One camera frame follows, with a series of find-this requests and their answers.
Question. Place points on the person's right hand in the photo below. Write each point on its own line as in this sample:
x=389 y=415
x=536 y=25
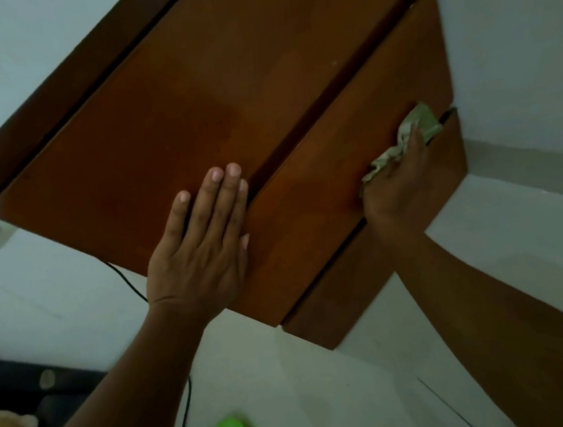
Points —
x=397 y=199

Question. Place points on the person's left hand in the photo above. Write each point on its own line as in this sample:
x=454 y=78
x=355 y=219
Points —
x=198 y=273

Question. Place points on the person's left thumb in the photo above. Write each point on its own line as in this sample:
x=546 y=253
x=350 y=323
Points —
x=246 y=256

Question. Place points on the person's left middle finger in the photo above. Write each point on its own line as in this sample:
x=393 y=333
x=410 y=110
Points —
x=226 y=204

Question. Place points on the person's left little finger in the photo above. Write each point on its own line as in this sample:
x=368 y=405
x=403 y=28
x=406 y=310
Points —
x=175 y=218

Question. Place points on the person's right fingers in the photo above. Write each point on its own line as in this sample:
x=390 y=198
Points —
x=416 y=145

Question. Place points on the green cleaning cloth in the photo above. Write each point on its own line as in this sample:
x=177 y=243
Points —
x=424 y=122

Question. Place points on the person's left forearm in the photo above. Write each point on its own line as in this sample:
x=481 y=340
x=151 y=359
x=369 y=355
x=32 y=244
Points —
x=130 y=399

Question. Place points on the person's right forearm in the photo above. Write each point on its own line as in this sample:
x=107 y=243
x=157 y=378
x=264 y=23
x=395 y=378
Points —
x=512 y=337

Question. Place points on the brown wooden cabinet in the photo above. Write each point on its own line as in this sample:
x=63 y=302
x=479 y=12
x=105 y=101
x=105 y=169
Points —
x=191 y=100

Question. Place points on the dark furniture piece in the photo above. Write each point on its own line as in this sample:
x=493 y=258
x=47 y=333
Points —
x=9 y=381

